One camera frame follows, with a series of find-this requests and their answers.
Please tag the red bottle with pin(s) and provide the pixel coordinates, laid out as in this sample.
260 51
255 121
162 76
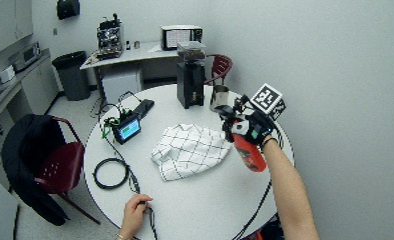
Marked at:
251 153

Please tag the metal cup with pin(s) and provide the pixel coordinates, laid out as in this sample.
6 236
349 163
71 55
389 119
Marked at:
220 98

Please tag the white marker cube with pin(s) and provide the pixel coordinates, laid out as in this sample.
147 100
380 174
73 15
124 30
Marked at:
268 98

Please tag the black coffee grinder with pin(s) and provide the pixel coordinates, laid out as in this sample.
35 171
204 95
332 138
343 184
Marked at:
191 83

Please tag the white checked cloth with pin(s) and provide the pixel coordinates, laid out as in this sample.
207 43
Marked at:
188 151

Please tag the red slatted chair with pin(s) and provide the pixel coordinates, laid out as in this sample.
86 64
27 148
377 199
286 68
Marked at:
222 66

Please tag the black pouch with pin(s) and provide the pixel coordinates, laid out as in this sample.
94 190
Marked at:
144 108

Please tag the red chair with armrest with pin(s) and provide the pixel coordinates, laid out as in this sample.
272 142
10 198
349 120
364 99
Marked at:
62 166

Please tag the small screen device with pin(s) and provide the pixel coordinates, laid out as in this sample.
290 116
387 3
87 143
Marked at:
127 129

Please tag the white drawer cabinet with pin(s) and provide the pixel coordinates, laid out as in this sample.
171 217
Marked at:
123 86

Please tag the black microwave oven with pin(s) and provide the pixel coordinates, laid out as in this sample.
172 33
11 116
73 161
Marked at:
179 36

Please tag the grey desk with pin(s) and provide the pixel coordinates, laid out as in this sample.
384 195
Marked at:
131 55

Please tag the small metal jar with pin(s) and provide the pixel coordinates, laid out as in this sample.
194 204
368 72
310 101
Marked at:
138 45

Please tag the black jacket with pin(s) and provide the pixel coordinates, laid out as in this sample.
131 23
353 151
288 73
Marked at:
25 160

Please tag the small dark bottle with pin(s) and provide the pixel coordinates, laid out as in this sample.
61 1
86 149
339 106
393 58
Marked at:
128 45

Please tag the espresso machine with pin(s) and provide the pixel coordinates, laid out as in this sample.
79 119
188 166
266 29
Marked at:
110 38

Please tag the black trash bin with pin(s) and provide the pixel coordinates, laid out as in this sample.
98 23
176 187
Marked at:
71 76

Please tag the grey counter cabinet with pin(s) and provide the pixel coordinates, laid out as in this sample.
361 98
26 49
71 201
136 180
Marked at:
33 86

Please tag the silver toaster oven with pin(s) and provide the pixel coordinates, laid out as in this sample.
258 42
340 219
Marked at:
25 56

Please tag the white box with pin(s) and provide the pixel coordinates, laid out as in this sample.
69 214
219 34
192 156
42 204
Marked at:
7 74

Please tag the black wall bag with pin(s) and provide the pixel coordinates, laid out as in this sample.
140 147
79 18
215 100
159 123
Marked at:
69 8

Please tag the grey wall cabinet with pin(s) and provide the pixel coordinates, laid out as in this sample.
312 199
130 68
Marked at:
5 23

